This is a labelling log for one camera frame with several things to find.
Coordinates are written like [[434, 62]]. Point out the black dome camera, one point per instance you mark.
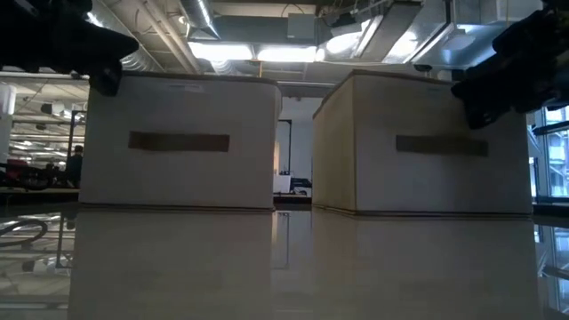
[[422, 68]]

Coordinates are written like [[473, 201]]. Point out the white round column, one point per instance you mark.
[[6, 124]]

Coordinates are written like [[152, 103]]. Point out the white background box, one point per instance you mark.
[[281, 183]]

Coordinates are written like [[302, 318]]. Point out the window with dark frame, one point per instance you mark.
[[551, 151]]

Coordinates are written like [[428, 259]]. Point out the grey ceiling unit box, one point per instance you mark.
[[301, 26]]

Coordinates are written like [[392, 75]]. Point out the black background chair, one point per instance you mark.
[[301, 184]]

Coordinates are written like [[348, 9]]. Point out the large silver air duct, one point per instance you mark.
[[142, 60]]

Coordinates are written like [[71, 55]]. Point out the black stand post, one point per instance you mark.
[[71, 133]]

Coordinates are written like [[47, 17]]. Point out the black door frame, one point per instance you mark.
[[289, 146]]

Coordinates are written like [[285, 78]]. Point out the small silver air duct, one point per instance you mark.
[[197, 13]]

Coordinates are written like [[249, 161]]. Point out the beige fabric storage bin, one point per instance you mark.
[[178, 178], [422, 186]]

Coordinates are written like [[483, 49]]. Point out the rectangular metal ceiling duct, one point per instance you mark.
[[400, 31]]

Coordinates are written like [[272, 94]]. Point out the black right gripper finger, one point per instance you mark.
[[478, 102]]

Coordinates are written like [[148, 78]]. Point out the person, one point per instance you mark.
[[74, 166]]

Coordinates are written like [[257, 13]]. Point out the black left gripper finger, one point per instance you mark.
[[111, 46], [106, 80]]

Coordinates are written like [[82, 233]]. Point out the ceiling light panel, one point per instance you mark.
[[220, 51], [286, 54]]

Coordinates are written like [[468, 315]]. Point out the red background object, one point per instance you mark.
[[17, 168]]

